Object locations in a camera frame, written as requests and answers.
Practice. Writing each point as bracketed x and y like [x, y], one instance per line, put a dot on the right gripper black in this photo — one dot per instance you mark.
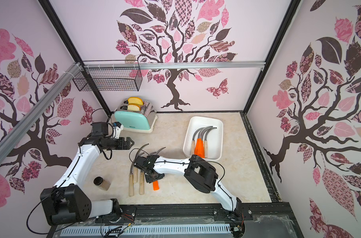
[146, 166]

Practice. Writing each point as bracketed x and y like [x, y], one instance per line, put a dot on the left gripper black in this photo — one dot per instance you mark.
[121, 146]

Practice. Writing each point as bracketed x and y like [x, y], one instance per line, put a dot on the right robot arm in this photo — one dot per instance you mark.
[201, 174]

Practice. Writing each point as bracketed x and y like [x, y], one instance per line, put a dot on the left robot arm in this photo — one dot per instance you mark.
[66, 203]

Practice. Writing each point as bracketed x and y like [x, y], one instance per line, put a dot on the white storage box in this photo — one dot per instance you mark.
[215, 137]

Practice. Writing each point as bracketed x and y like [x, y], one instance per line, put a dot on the mint green toaster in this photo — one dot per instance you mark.
[142, 122]

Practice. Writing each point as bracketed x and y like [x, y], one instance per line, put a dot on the pale bread slice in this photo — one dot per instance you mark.
[134, 107]

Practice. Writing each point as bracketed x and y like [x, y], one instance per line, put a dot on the small jar with black lid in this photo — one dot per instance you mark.
[102, 183]

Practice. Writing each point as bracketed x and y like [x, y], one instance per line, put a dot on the yellow bread slice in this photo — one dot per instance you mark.
[136, 101]

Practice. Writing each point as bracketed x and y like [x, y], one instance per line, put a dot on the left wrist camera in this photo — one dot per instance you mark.
[116, 130]

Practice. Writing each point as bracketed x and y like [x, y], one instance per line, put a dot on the black wire basket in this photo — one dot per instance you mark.
[109, 75]

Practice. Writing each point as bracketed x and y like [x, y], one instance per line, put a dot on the white cable duct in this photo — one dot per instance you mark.
[145, 230]

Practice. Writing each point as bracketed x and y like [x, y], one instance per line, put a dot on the aluminium rail left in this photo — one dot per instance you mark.
[22, 127]

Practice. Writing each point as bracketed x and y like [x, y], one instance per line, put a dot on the aluminium rail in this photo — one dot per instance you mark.
[174, 65]
[22, 127]

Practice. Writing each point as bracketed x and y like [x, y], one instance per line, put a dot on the aluminium rail back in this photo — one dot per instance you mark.
[174, 65]

